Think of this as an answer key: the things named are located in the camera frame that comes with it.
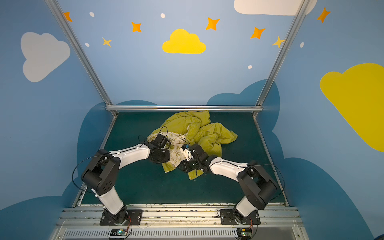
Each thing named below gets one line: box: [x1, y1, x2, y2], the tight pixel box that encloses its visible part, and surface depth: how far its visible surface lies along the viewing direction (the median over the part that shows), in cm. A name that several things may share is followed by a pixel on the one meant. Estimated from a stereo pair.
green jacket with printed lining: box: [147, 110, 238, 173], surface depth 103 cm
